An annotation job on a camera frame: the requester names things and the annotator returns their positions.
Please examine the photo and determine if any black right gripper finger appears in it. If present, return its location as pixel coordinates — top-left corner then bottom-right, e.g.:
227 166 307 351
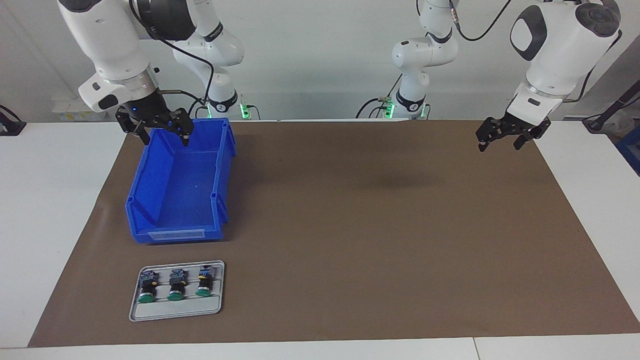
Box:
167 109 195 147
116 109 151 146

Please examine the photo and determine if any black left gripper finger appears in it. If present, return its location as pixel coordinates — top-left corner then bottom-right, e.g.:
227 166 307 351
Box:
513 122 551 151
475 118 506 152

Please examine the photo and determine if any green push button switch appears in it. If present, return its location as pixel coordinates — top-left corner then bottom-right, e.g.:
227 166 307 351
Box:
195 265 216 298
167 268 188 302
137 270 160 304

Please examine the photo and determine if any black stand pole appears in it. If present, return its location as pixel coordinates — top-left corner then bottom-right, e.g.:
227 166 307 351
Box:
582 80 640 133

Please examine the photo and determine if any blue plastic storage bin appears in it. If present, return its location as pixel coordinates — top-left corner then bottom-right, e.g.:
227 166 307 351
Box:
125 117 237 245

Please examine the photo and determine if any blue crate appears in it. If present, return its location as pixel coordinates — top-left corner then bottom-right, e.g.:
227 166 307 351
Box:
616 125 640 177

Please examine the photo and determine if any black clamp base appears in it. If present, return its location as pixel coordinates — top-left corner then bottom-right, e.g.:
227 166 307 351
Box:
0 105 27 137

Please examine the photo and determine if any grey metal tray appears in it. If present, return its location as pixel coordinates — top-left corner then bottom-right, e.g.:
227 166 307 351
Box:
129 260 226 322

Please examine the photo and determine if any brown table mat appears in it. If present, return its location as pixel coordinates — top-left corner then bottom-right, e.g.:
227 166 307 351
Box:
27 119 640 348

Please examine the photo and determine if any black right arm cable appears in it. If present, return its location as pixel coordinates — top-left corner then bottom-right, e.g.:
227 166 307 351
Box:
129 0 216 119

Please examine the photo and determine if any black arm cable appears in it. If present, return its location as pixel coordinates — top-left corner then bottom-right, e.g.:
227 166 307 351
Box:
447 0 624 104
129 0 216 119

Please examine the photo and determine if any white wall socket box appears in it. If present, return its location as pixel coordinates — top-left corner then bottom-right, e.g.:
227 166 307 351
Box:
51 96 108 122

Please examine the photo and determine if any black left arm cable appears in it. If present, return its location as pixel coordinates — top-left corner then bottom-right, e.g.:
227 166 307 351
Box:
447 0 624 104

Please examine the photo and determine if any black base power cable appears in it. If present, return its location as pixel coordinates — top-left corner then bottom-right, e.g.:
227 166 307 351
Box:
355 74 404 120

